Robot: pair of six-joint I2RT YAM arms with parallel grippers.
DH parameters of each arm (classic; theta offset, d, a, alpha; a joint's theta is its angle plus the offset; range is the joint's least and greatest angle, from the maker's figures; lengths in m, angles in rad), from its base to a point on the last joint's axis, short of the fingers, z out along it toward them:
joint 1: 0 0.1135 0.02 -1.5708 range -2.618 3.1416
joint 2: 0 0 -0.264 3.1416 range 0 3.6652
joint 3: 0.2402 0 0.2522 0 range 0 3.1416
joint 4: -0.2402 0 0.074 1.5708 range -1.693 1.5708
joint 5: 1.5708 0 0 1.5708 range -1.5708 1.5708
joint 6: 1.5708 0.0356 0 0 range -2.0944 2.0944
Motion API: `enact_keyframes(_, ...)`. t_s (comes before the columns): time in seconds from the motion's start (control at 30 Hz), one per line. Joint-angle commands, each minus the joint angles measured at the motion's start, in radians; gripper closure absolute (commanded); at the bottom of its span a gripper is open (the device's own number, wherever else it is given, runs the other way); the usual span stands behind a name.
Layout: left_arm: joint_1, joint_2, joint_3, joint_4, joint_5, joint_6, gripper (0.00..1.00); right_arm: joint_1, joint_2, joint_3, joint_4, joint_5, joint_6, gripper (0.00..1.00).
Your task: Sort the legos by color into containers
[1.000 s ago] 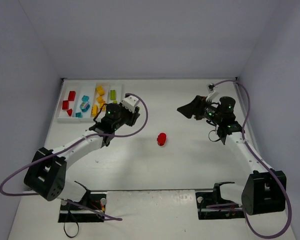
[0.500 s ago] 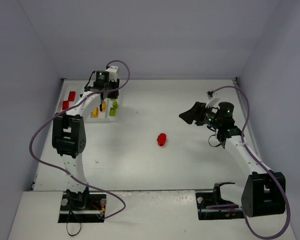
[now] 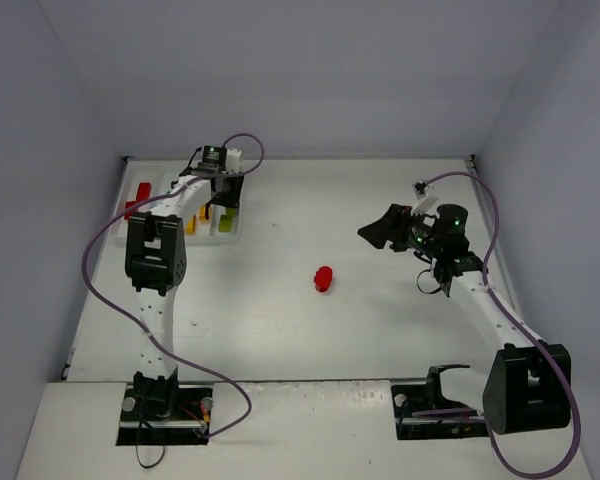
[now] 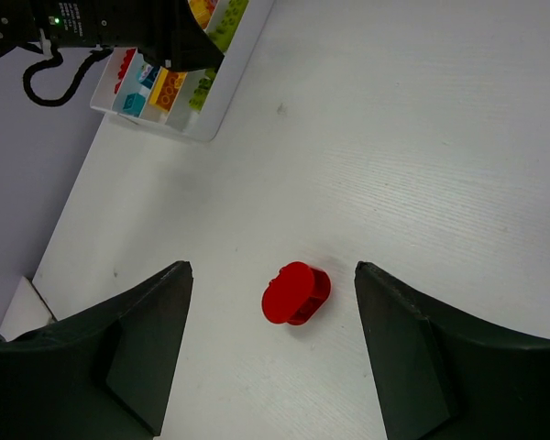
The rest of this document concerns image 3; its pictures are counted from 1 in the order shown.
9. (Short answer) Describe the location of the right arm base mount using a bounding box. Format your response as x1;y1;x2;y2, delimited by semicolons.
390;364;488;441

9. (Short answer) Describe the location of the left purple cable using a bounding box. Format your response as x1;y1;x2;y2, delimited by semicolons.
81;132;266;440

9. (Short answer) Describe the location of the purple cable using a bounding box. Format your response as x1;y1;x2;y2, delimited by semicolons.
422;171;581;476
81;132;266;440

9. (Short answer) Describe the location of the green curved lego brick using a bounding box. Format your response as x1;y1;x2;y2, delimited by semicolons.
218;213;235;234

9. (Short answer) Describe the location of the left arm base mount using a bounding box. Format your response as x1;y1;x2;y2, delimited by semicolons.
116;385;213;447

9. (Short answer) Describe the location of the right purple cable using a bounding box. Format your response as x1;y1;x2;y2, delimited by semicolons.
422;171;581;476

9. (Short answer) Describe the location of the red long lego brick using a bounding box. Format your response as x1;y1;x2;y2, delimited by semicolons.
135;182;152;202

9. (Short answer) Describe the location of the red rounded lego brick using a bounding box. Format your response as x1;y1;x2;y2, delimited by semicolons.
313;265;333;293

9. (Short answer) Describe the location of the thin black cable loop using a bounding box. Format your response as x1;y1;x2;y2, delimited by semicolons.
133;417;166;470

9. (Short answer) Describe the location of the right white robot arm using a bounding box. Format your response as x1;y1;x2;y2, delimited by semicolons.
357;204;571;435

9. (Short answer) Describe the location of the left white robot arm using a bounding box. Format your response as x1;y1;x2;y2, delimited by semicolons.
125;146;244;410

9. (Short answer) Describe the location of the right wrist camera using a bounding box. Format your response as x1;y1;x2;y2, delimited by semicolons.
411;180;439;216

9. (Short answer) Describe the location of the white divided sorting tray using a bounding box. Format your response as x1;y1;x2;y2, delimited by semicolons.
115;167;239;247

